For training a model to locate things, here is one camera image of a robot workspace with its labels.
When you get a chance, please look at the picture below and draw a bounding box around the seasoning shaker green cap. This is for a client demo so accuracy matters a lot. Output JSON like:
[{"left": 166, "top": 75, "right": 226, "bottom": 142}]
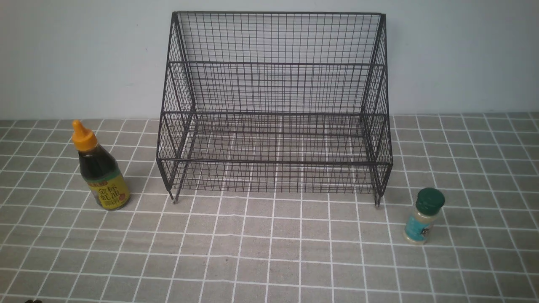
[{"left": 403, "top": 187, "right": 446, "bottom": 245}]

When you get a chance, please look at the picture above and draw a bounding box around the dark sauce bottle orange cap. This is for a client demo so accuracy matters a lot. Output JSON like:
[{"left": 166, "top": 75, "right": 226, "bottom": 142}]
[{"left": 72, "top": 120, "right": 131, "bottom": 211}]

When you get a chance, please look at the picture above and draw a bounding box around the grey checked tablecloth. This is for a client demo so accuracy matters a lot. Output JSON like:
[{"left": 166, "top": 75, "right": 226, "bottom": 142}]
[{"left": 0, "top": 112, "right": 539, "bottom": 303}]

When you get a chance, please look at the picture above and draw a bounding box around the black wire mesh rack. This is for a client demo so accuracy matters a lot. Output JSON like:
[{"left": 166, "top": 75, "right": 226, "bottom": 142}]
[{"left": 156, "top": 11, "right": 393, "bottom": 207}]

